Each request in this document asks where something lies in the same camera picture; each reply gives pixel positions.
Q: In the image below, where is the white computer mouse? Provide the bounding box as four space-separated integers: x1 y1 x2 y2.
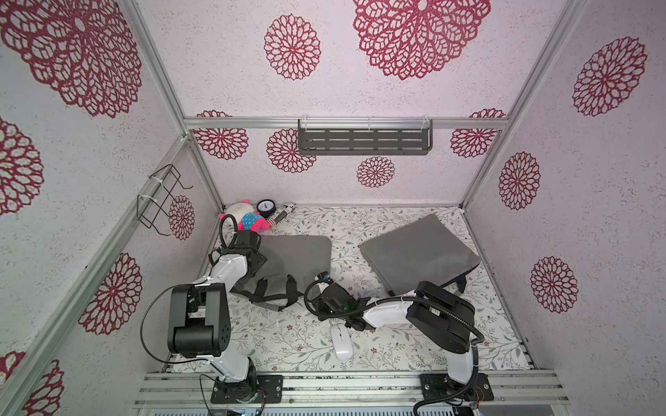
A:
331 323 354 362

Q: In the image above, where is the grey laptop bag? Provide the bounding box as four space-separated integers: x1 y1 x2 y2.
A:
360 214 480 295
231 235 332 312

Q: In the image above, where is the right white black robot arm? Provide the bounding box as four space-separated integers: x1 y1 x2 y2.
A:
304 277 485 415

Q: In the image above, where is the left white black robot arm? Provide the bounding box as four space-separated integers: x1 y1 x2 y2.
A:
161 215 268 405

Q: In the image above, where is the pink white plush toy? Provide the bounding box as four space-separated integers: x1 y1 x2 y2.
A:
220 200 273 232

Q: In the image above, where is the black round gauge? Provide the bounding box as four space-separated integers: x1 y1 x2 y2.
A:
257 199 277 218

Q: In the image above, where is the small striped tool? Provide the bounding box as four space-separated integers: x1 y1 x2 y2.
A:
268 203 296 227

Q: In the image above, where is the black wire wall rack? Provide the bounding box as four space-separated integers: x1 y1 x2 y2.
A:
135 164 194 237

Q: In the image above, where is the grey metal wall shelf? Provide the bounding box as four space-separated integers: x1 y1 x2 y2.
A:
297 120 433 156

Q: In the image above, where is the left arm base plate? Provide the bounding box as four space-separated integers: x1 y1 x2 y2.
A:
210 375 284 405

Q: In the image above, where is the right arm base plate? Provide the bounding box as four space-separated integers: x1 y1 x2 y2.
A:
419 373 494 403

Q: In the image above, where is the aluminium front rail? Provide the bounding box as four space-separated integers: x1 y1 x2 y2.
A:
130 370 570 411

